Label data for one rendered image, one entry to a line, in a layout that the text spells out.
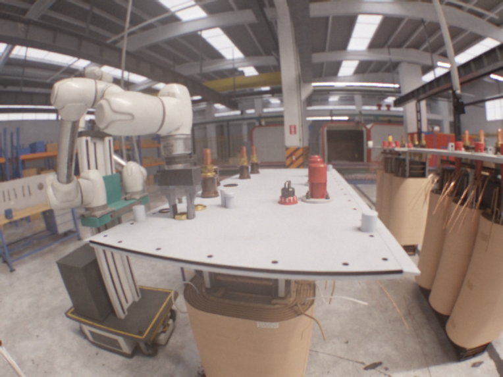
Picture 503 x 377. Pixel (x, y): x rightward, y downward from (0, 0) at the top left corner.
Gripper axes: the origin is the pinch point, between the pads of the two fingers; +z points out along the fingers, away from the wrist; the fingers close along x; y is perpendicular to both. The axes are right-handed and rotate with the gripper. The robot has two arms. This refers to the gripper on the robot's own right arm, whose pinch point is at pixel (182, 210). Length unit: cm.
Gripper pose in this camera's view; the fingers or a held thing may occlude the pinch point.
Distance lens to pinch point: 71.9
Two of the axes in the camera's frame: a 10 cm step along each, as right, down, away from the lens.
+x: 9.7, 0.0, -2.6
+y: -2.5, 1.8, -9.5
